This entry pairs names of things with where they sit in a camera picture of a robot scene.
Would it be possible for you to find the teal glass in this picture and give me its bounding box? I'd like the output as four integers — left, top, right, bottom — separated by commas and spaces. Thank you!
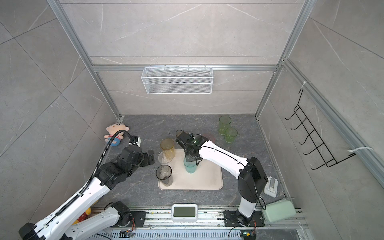
184, 158, 197, 174

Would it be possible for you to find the tall amber yellow glass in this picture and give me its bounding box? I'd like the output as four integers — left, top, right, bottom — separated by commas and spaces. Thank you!
161, 138, 175, 160

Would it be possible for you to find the clear transparent glass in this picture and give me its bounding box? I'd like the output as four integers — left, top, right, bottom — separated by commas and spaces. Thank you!
158, 151, 175, 165

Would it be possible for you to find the beige plastic tray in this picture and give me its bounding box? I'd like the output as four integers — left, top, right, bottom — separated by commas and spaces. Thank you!
158, 150, 223, 191

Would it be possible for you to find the tall green glass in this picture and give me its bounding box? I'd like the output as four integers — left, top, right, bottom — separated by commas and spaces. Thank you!
219, 116, 232, 135

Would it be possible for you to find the dark grey smoked glass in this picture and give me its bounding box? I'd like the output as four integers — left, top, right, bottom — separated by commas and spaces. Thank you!
156, 165, 173, 187

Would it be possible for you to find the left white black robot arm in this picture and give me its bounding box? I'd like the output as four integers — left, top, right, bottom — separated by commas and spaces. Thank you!
19, 145, 155, 240

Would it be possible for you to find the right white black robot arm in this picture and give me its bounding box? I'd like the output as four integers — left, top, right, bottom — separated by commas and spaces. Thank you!
176, 130, 268, 226

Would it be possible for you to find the short green glass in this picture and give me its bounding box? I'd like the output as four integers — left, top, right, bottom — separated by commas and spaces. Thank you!
225, 127, 238, 143

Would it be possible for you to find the yellow plush toy red dress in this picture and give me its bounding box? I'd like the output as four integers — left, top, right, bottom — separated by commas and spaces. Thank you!
73, 208, 92, 225

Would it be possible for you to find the pink bear plush toy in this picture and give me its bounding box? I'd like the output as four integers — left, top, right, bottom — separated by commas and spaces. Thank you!
103, 123, 130, 147

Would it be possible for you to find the small circuit board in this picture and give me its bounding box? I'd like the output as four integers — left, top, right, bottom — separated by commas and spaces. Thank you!
119, 230, 136, 238

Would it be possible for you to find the white digital timer display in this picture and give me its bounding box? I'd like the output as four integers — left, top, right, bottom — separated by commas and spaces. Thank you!
171, 204, 198, 223

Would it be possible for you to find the small white grey holder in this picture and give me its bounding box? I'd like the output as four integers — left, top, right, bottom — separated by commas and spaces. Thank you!
264, 176, 279, 198

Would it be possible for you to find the green yellow connector board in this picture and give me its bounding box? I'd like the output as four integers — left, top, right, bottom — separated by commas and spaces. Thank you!
240, 231, 256, 240

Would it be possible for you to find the mint green box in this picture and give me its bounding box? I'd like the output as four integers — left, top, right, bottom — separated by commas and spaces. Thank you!
262, 199, 296, 223

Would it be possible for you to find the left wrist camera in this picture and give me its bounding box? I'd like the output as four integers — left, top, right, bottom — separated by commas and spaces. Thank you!
130, 136, 141, 147

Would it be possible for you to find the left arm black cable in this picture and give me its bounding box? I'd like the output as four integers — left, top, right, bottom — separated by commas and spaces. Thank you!
53, 130, 134, 217

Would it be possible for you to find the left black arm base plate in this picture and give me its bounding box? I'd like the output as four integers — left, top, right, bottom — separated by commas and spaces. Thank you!
118, 211, 147, 229

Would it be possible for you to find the white wire mesh basket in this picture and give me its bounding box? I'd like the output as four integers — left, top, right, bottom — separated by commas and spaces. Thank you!
141, 67, 214, 95

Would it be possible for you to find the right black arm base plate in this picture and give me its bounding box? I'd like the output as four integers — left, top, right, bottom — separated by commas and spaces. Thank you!
223, 210, 265, 227

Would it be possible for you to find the black wire hook rack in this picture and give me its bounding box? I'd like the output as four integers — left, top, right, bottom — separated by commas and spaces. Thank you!
285, 89, 356, 171

